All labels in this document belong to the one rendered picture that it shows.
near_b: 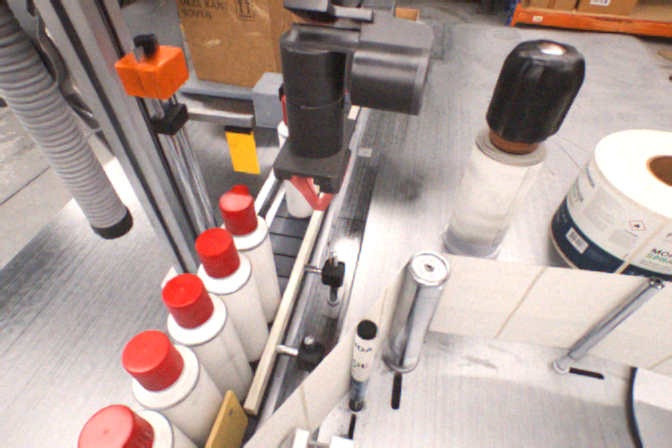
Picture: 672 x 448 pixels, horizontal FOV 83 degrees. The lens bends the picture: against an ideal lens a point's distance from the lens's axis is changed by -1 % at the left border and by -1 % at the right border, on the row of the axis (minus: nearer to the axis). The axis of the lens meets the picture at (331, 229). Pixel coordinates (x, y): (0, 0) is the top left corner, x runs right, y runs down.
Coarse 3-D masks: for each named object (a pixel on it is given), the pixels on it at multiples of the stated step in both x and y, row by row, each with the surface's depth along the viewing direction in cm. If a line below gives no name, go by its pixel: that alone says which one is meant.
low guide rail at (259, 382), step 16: (352, 112) 79; (320, 192) 62; (304, 240) 55; (304, 256) 53; (288, 288) 50; (288, 304) 48; (272, 336) 45; (272, 352) 44; (256, 384) 41; (256, 400) 40
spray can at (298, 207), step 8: (280, 128) 52; (280, 136) 52; (280, 144) 54; (288, 184) 58; (288, 192) 59; (296, 192) 58; (288, 200) 61; (296, 200) 60; (304, 200) 60; (288, 208) 63; (296, 208) 61; (304, 208) 61; (296, 216) 63; (304, 216) 62
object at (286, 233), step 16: (272, 224) 62; (288, 224) 62; (304, 224) 62; (320, 224) 62; (272, 240) 60; (288, 240) 60; (288, 256) 58; (288, 272) 56; (288, 320) 51; (256, 368) 46; (272, 368) 46; (256, 416) 42
